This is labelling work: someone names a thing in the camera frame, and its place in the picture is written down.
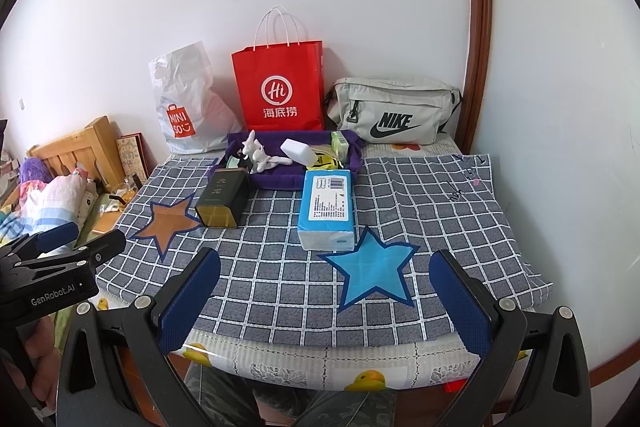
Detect green tissue pack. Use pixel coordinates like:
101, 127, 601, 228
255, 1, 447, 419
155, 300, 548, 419
330, 131, 353, 168

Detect person's camouflage trousers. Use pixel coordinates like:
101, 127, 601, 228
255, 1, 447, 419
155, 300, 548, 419
185, 359, 401, 427

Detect white plastic shopping bag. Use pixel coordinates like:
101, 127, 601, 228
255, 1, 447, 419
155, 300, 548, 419
148, 41, 245, 155

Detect duck print tablecloth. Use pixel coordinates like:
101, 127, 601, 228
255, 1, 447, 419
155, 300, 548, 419
55, 138, 531, 393

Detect grey waist bag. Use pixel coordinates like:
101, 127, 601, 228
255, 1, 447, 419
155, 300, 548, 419
325, 77, 463, 145

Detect white soft pack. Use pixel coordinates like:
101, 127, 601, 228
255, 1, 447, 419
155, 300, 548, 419
280, 138, 313, 166

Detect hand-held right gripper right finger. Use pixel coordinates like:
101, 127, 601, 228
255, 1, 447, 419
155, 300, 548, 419
429, 249, 593, 427

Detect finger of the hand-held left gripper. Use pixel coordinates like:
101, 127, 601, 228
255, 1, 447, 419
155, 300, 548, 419
0, 221, 81, 258
20, 229, 127, 275

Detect red paper bag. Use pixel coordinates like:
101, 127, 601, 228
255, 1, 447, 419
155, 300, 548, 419
231, 7, 325, 132

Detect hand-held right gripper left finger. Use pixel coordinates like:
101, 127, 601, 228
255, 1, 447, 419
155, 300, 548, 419
56, 247, 222, 427

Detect dark tin box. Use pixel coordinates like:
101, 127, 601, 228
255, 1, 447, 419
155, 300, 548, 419
195, 168, 251, 229

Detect blue tissue pack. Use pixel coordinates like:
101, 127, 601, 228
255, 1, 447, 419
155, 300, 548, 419
297, 170, 357, 252

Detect grey checked star cloth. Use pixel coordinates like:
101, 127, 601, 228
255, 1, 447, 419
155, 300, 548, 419
95, 152, 553, 348

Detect wooden door frame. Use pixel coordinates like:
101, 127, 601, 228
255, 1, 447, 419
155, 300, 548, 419
462, 0, 493, 152

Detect purple fabric storage box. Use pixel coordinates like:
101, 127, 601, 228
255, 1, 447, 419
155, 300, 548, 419
220, 129, 365, 192

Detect wooden baseboard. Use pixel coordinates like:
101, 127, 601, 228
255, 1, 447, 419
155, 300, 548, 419
587, 332, 636, 388

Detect person's left hand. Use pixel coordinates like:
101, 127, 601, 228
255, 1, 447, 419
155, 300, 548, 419
27, 319, 63, 408

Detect purple plush toy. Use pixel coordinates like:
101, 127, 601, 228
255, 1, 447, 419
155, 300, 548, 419
19, 157, 51, 185

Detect brown picture frame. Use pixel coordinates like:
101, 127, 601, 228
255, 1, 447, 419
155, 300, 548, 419
116, 132, 151, 188

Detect white plush toy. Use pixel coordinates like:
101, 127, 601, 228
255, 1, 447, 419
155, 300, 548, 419
239, 131, 293, 175

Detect wooden bed headboard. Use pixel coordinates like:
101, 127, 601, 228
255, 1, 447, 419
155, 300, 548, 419
26, 116, 126, 192

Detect yellow and black pouch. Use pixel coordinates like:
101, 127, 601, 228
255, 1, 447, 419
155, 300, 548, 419
305, 149, 346, 172

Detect pile of pale bedding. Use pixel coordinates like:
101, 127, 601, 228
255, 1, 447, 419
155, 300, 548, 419
0, 172, 101, 253

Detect wooden bedside table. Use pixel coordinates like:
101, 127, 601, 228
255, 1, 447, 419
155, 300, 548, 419
85, 179, 146, 238

